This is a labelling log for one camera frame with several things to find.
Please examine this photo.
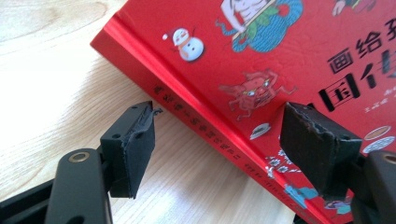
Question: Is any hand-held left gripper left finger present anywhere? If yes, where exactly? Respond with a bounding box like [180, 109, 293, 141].
[100, 100, 163, 200]

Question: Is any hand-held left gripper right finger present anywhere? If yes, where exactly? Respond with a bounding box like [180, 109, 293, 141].
[279, 102, 363, 202]

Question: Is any red picture book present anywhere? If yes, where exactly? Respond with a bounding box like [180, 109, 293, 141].
[90, 0, 396, 224]

